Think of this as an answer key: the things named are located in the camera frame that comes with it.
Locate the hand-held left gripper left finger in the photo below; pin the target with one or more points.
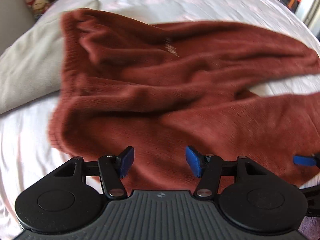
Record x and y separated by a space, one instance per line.
126 161

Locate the pink fluffy cloth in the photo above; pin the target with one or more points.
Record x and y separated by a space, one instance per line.
311 228

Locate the white pink dotted bed sheet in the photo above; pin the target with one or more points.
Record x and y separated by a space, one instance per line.
175 2

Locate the rust fleece pants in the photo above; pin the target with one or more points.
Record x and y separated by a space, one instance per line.
175 100

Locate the beige pillow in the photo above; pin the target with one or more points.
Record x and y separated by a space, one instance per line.
30 62

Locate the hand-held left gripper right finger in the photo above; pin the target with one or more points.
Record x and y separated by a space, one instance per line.
193 160

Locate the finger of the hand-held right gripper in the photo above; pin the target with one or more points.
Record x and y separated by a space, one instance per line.
302 160

